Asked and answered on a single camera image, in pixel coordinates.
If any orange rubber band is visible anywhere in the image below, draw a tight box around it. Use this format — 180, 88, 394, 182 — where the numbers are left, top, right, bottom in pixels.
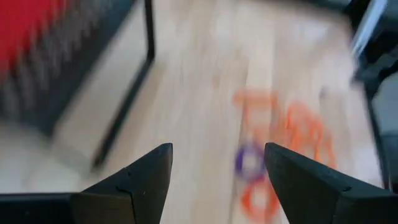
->
232, 88, 279, 108
282, 101, 324, 156

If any red plastic slotted basket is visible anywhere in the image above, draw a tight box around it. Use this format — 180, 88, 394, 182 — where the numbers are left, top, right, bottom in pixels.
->
0, 0, 69, 72

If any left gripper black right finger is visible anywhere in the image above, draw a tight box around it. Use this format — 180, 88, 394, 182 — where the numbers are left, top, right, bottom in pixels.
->
264, 142, 389, 224

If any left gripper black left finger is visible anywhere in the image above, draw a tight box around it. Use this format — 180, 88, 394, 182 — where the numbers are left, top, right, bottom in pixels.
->
70, 142, 174, 224

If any black perforated metal riser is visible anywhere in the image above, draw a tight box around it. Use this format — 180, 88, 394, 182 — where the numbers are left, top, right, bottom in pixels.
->
0, 0, 155, 170

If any purple spiral coil keychain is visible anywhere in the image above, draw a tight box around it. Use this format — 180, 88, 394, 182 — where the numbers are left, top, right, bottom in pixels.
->
234, 141, 267, 183

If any orange scissors handle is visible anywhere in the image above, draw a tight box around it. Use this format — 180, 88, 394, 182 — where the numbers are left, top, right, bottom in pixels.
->
306, 124, 340, 172

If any orange-red spiral coil keychain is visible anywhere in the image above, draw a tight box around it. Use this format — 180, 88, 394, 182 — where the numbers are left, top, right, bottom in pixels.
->
241, 183, 280, 223

